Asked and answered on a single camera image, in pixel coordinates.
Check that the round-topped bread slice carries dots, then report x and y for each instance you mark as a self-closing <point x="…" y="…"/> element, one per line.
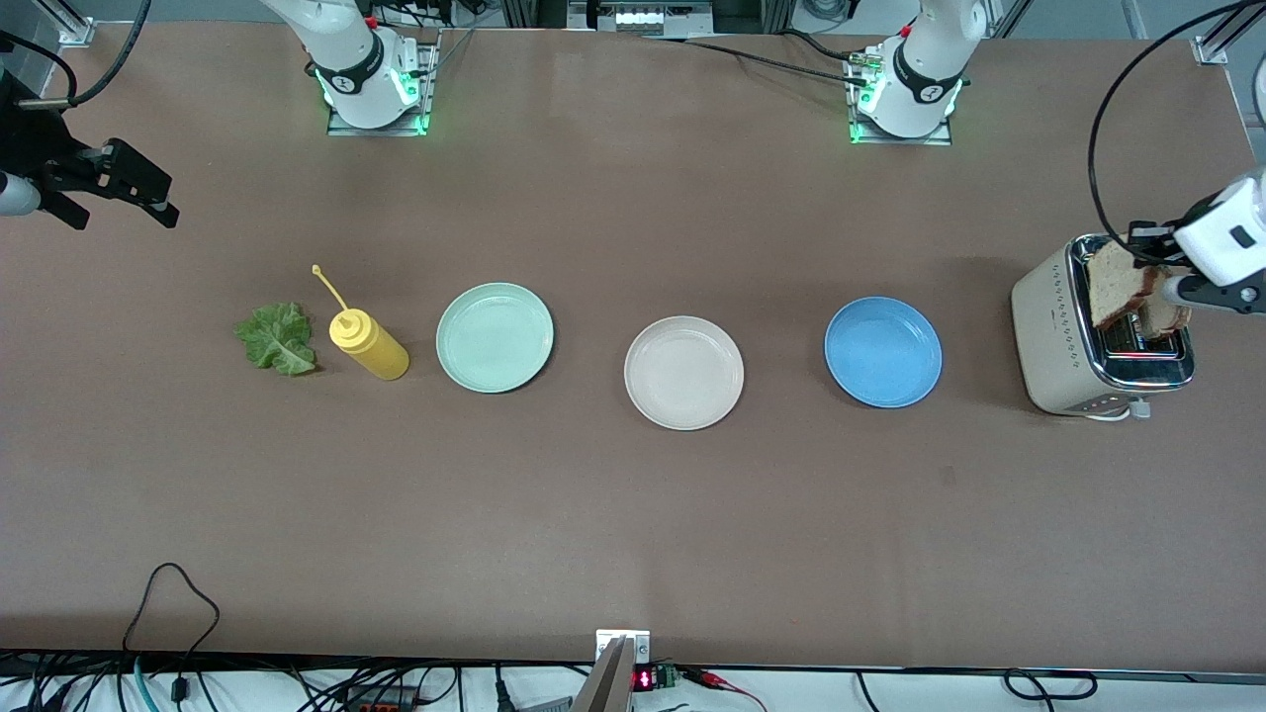
<point x="1172" y="316"/>

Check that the pale green plate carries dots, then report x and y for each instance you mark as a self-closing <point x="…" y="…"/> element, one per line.
<point x="495" y="336"/>

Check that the beige plate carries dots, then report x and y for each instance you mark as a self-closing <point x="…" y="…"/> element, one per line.
<point x="682" y="374"/>

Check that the small silver metal bracket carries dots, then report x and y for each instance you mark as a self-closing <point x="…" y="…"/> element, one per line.
<point x="641" y="648"/>

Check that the yellow squeeze bottle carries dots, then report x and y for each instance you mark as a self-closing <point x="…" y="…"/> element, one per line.
<point x="371" y="346"/>

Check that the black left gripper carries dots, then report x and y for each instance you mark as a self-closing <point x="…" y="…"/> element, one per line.
<point x="1147" y="238"/>

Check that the grey lit device box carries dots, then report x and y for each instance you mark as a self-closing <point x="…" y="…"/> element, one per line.
<point x="638" y="18"/>

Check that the silver table corner bracket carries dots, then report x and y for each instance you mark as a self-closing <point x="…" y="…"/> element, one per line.
<point x="77" y="32"/>
<point x="1212" y="49"/>

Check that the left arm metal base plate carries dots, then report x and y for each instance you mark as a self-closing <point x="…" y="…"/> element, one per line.
<point x="905" y="141"/>

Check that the beige chrome toaster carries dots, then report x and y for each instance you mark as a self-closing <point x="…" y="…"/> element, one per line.
<point x="1048" y="336"/>

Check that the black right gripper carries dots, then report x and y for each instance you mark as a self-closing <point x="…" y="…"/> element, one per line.
<point x="28" y="141"/>

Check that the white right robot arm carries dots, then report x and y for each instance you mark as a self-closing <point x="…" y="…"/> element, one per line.
<point x="346" y="49"/>

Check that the grey metal mount beam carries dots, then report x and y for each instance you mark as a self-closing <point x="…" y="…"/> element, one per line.
<point x="605" y="687"/>

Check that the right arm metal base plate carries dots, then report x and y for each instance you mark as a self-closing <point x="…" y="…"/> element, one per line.
<point x="428" y="89"/>

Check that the square white bread slice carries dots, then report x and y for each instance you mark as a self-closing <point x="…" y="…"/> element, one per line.
<point x="1113" y="287"/>

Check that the blue plate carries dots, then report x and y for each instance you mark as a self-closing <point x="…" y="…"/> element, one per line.
<point x="883" y="351"/>

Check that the green lettuce leaf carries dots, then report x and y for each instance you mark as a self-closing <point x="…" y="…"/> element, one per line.
<point x="277" y="341"/>

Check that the red LED display board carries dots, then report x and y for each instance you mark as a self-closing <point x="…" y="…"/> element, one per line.
<point x="643" y="680"/>

